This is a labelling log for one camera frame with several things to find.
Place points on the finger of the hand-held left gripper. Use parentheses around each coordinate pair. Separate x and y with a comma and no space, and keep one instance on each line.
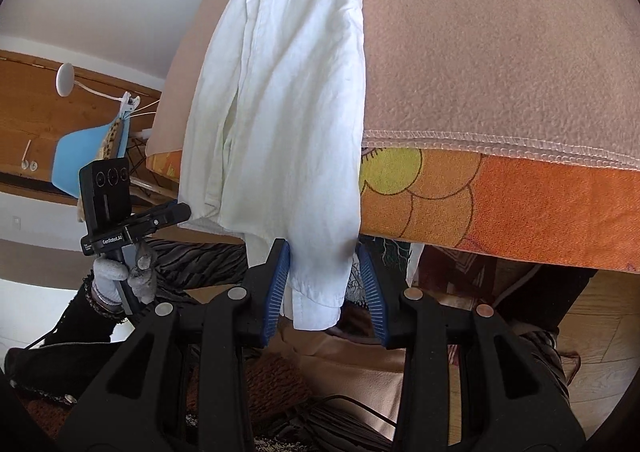
(172,214)

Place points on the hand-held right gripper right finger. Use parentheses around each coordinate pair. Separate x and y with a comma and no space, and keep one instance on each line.
(372,294)

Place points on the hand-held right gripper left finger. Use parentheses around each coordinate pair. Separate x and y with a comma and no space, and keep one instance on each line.
(277,282)

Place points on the white shirt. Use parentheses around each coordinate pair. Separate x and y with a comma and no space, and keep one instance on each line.
(280,107)

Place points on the person's left forearm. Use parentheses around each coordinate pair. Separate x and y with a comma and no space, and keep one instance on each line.
(65,332)

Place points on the person's left hand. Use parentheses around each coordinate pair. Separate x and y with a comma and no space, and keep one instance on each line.
(142,277)

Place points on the blue shell chair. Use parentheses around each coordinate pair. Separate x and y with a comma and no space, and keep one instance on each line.
(82,157)

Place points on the beige cloth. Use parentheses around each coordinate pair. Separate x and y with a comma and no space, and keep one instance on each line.
(345,372)

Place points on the brown knit cloth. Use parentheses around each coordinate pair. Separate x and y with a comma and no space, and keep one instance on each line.
(272,387)

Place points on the white clip lamp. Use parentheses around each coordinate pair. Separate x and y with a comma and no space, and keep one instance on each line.
(65,78)

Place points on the orange floral bed sheet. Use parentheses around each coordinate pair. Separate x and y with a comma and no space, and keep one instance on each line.
(500,207)

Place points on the pink fleece blanket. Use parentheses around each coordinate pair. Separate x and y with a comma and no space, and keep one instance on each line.
(475,47)

